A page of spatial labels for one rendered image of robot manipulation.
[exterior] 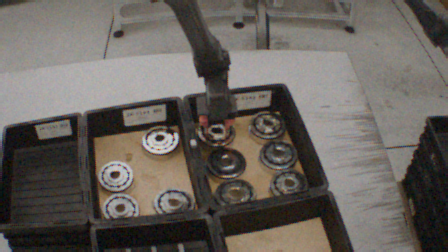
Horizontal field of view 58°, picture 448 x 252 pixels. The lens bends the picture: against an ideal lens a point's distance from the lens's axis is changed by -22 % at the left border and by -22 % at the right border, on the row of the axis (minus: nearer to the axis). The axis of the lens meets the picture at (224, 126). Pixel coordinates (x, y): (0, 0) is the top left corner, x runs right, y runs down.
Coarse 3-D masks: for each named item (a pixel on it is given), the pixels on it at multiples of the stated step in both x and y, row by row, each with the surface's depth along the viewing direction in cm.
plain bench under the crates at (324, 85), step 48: (0, 96) 174; (48, 96) 173; (96, 96) 173; (144, 96) 173; (336, 96) 176; (0, 144) 154; (336, 144) 159; (336, 192) 145; (384, 192) 144; (0, 240) 125; (384, 240) 131
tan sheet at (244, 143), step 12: (240, 120) 147; (240, 132) 144; (240, 144) 141; (252, 144) 141; (204, 156) 138; (252, 156) 138; (252, 168) 135; (300, 168) 135; (252, 180) 132; (264, 180) 132; (264, 192) 129
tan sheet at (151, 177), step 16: (176, 128) 145; (96, 144) 139; (112, 144) 139; (128, 144) 140; (96, 160) 135; (112, 160) 135; (128, 160) 135; (144, 160) 136; (176, 160) 136; (144, 176) 132; (160, 176) 132; (176, 176) 132; (144, 192) 128; (192, 192) 129; (144, 208) 124
